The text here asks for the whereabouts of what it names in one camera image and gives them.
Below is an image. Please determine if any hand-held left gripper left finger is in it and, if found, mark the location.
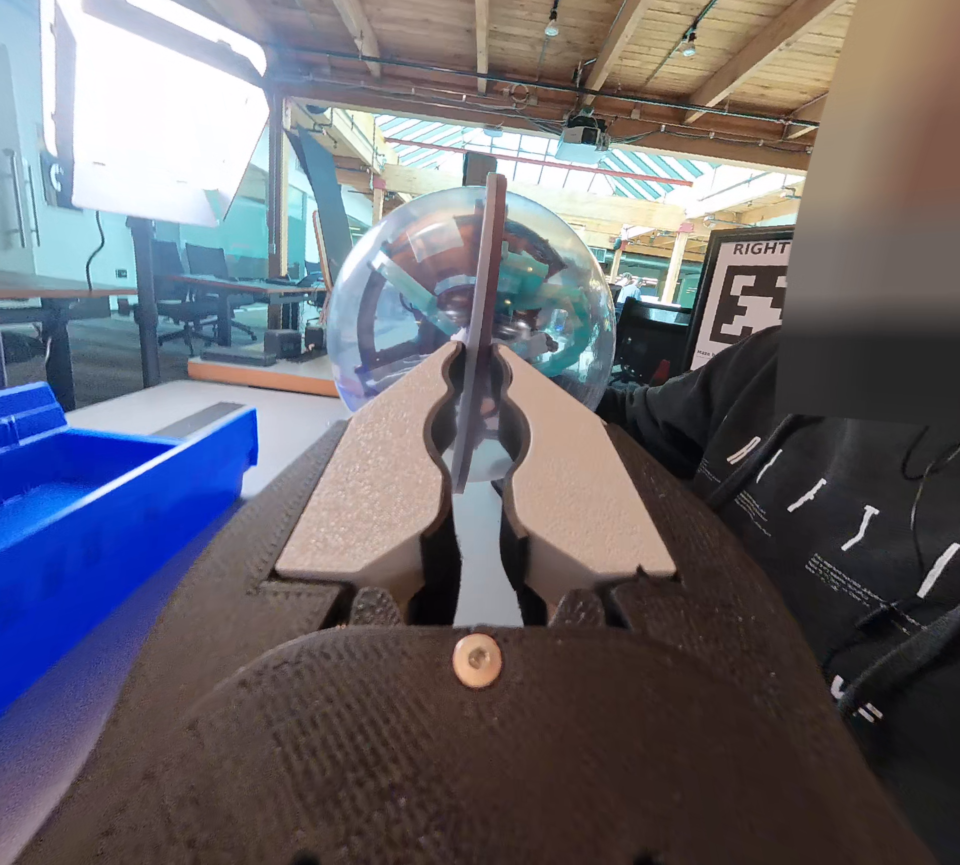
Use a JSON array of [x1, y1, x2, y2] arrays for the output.
[[275, 343, 459, 626]]

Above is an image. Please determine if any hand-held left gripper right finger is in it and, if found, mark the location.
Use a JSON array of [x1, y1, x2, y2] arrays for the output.
[[495, 348, 678, 623]]

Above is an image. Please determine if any clear plastic maze ball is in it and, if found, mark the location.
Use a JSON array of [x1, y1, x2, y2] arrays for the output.
[[326, 172, 618, 491]]

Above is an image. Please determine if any person's right forearm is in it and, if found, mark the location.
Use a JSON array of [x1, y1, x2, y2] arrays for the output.
[[600, 340, 781, 484]]

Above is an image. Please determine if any dark tape strip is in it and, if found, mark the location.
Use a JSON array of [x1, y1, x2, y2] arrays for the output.
[[155, 403, 244, 443]]

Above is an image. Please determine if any black power strip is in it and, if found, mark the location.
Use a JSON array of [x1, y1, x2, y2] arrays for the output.
[[200, 345, 279, 367]]

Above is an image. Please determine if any black white marker sign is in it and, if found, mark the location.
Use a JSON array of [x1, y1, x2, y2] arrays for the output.
[[686, 225, 796, 371]]

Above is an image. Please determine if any black printed hoodie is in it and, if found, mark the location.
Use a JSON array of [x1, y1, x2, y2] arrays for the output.
[[693, 333, 960, 836]]

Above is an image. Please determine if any blue plastic bin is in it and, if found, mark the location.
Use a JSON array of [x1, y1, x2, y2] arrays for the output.
[[0, 382, 259, 716]]

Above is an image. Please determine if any black flag panel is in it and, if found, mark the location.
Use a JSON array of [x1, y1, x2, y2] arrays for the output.
[[293, 127, 358, 281]]

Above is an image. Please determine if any brown desk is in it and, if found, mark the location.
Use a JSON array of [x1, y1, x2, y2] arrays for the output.
[[0, 273, 144, 409]]

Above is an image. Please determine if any studio light panel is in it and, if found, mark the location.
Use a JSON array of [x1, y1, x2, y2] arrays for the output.
[[38, 0, 271, 389]]

